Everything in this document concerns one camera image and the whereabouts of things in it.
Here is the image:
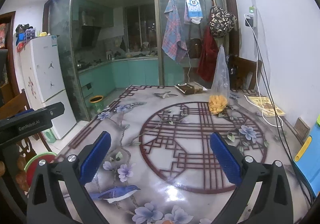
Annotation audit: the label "red green trash basin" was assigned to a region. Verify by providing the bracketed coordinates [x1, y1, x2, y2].
[24, 151, 58, 187]

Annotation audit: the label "teal kitchen cabinets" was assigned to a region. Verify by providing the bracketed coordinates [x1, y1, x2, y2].
[78, 58, 159, 95]

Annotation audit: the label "green detergent bottle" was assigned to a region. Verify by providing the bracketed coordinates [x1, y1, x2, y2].
[42, 129, 56, 143]

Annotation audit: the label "blue toy board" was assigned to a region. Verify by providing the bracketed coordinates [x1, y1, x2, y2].
[294, 116, 320, 197]

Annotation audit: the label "yellow picture book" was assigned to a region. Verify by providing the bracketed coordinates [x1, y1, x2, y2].
[245, 96, 285, 117]

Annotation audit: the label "small wooden block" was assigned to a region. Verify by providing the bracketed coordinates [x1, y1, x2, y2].
[294, 117, 310, 139]

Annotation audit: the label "clear bag orange snacks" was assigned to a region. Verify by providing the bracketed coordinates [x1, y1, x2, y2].
[208, 45, 230, 115]

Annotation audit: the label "white refrigerator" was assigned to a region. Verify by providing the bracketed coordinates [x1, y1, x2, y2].
[20, 35, 76, 139]

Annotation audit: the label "yellow green bucket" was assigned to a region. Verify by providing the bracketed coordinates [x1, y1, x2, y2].
[89, 95, 104, 114]

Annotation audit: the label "brown snack package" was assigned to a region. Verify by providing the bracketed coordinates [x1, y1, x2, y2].
[175, 82, 208, 95]

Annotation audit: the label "black range hood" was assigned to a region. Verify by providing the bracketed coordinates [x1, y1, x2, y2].
[78, 25, 101, 48]

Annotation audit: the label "red hanging garment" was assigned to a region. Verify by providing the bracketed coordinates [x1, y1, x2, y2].
[197, 26, 219, 82]

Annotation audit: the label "brown hanging handbag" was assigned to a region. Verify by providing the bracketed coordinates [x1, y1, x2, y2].
[188, 38, 202, 59]

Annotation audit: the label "plaid cloth hanging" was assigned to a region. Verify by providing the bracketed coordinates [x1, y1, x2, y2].
[162, 0, 188, 63]

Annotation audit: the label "letter patterned bag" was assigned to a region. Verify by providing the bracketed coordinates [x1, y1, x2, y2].
[209, 6, 237, 38]

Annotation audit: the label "blue white hanging bag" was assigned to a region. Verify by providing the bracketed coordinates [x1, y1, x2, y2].
[184, 0, 203, 25]

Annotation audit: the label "black cable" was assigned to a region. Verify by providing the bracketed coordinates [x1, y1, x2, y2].
[245, 17, 316, 205]

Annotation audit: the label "white charging cable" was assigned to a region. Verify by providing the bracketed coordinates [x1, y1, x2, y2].
[243, 9, 284, 128]

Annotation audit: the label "wooden chair at wall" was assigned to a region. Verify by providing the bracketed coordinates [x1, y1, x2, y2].
[228, 55, 262, 90]

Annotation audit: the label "wall charger plug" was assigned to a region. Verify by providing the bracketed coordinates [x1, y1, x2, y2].
[244, 5, 258, 28]

